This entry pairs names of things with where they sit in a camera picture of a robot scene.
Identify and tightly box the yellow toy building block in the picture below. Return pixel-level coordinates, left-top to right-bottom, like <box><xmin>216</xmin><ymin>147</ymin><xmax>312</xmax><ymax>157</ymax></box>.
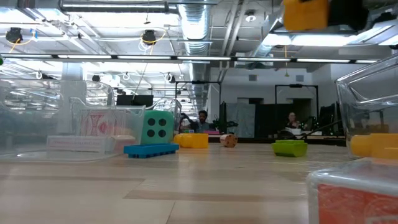
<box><xmin>173</xmin><ymin>133</ymin><xmax>209</xmax><ymax>149</ymax></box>
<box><xmin>282</xmin><ymin>0</ymin><xmax>330</xmax><ymax>32</ymax></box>

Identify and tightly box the large yellow building block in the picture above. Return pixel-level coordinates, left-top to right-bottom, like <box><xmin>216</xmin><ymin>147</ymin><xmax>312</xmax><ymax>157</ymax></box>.
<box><xmin>369</xmin><ymin>133</ymin><xmax>398</xmax><ymax>161</ymax></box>

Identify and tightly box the light green studded brick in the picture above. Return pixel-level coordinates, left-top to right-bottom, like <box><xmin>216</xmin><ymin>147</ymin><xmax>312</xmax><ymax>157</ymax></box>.
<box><xmin>272</xmin><ymin>139</ymin><xmax>308</xmax><ymax>158</ymax></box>

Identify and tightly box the brown wooden cylinder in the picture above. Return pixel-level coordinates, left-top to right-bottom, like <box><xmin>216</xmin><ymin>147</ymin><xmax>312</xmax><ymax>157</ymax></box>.
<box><xmin>220</xmin><ymin>133</ymin><xmax>239</xmax><ymax>148</ymax></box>

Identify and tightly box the orange playing card deck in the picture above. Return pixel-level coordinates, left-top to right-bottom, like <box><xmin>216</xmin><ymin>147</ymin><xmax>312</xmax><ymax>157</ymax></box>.
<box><xmin>306</xmin><ymin>158</ymin><xmax>398</xmax><ymax>224</ymax></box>

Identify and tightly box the teal foam die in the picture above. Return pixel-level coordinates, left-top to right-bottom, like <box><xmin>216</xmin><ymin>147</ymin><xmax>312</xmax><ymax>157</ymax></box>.
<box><xmin>140</xmin><ymin>110</ymin><xmax>175</xmax><ymax>146</ymax></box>

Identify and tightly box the blue studded plate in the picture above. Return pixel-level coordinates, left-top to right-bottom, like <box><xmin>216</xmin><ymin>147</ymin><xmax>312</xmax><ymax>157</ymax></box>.
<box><xmin>123</xmin><ymin>142</ymin><xmax>180</xmax><ymax>159</ymax></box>

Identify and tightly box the red and white card deck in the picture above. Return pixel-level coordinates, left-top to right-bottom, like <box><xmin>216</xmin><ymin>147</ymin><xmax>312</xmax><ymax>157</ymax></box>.
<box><xmin>77</xmin><ymin>108</ymin><xmax>127</xmax><ymax>138</ymax></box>

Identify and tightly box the pink playing card deck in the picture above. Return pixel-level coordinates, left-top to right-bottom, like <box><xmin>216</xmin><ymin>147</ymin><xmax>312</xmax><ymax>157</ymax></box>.
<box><xmin>46</xmin><ymin>134</ymin><xmax>108</xmax><ymax>153</ymax></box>

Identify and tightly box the bright ceiling light panel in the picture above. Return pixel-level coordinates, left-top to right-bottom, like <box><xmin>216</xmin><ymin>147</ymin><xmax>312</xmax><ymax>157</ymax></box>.
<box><xmin>262</xmin><ymin>30</ymin><xmax>358</xmax><ymax>47</ymax></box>

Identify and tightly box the person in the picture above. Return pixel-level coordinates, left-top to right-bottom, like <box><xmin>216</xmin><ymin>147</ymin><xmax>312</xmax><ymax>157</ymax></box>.
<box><xmin>285</xmin><ymin>111</ymin><xmax>302</xmax><ymax>130</ymax></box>
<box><xmin>179</xmin><ymin>110</ymin><xmax>216</xmax><ymax>134</ymax></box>

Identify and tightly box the black monitor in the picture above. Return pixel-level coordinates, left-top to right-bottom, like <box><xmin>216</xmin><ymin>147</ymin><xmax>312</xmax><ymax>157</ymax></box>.
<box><xmin>116</xmin><ymin>95</ymin><xmax>154</xmax><ymax>106</ymax></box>

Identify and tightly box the narrow clear plastic bin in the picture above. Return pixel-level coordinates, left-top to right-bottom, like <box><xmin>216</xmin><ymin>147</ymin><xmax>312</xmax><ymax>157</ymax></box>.
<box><xmin>0</xmin><ymin>78</ymin><xmax>147</xmax><ymax>163</ymax></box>

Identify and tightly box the narrow silver spiral duct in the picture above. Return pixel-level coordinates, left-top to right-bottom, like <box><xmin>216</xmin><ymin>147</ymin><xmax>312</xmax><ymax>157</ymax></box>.
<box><xmin>248</xmin><ymin>0</ymin><xmax>315</xmax><ymax>58</ymax></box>

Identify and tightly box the ceiling light rail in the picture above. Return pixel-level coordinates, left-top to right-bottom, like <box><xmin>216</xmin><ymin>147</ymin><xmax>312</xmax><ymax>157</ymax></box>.
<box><xmin>0</xmin><ymin>53</ymin><xmax>382</xmax><ymax>65</ymax></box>

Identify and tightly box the large silver round duct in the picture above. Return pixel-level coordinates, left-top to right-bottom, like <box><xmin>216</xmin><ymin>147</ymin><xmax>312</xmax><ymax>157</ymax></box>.
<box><xmin>177</xmin><ymin>0</ymin><xmax>215</xmax><ymax>116</ymax></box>

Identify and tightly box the black ceiling cable reel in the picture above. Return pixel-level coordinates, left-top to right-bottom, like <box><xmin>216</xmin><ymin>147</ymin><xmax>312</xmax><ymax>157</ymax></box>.
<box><xmin>5</xmin><ymin>27</ymin><xmax>24</xmax><ymax>44</ymax></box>
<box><xmin>141</xmin><ymin>29</ymin><xmax>158</xmax><ymax>46</ymax></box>

